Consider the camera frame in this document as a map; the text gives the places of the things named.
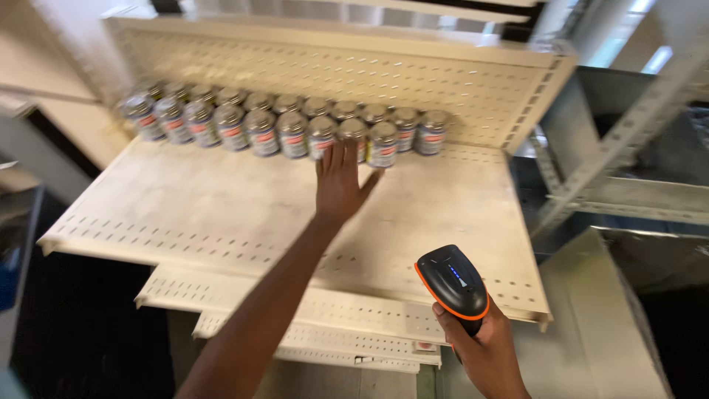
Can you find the person's left hand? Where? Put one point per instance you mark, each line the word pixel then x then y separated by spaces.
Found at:
pixel 337 188

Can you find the person's right hand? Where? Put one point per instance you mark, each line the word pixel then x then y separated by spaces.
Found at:
pixel 487 357

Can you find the black orange barcode scanner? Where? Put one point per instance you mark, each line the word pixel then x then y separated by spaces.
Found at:
pixel 454 282

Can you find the small red shelf label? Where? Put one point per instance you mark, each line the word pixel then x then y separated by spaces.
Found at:
pixel 426 346

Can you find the rows of silver labelled cans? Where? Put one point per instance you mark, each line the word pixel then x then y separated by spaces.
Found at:
pixel 277 124

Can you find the cream perforated metal shelf unit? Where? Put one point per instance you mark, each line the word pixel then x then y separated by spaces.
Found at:
pixel 232 205

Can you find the grey sheet metal panel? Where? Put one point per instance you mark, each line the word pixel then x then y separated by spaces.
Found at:
pixel 598 321

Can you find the grey slotted metal rack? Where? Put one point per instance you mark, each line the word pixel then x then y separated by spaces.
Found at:
pixel 620 138

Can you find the dark case with blue item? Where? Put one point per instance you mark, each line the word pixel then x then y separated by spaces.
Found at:
pixel 14 249

